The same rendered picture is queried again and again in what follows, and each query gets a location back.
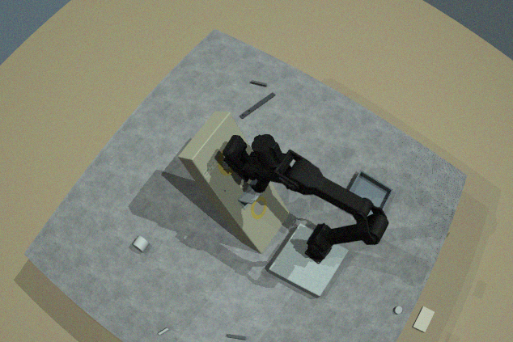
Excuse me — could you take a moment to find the dark olive panel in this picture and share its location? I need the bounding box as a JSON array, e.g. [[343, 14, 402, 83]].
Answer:
[[178, 111, 290, 254]]

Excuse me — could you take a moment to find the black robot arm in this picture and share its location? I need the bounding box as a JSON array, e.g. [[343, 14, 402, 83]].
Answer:
[[250, 134, 389, 264]]

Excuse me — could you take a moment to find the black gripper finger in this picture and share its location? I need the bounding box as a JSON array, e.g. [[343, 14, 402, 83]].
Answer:
[[223, 158, 237, 170], [228, 165, 249, 182]]

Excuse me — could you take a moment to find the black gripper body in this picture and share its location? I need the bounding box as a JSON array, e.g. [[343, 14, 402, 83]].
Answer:
[[223, 135, 270, 193]]

